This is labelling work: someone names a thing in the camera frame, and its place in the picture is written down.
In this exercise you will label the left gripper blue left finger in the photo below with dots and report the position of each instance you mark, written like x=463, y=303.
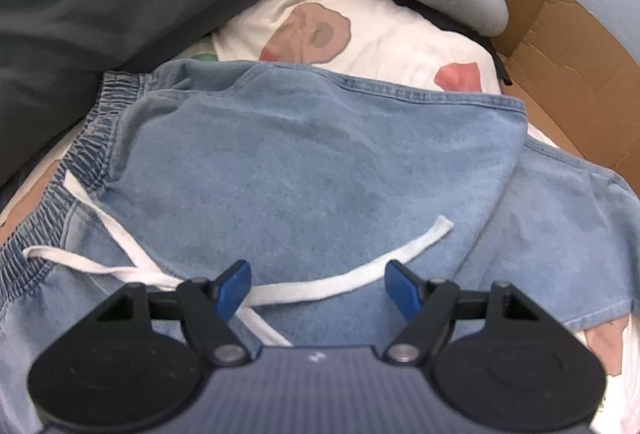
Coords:
x=230, y=289

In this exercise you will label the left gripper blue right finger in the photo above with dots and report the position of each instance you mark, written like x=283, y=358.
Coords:
x=404, y=288

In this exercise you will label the blue-grey denim pants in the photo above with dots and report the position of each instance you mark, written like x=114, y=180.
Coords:
x=280, y=203

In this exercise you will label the cream bear-print quilt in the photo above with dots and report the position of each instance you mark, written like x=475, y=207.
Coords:
x=380, y=43

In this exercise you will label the brown cardboard sheet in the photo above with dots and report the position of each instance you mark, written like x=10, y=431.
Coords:
x=579, y=85

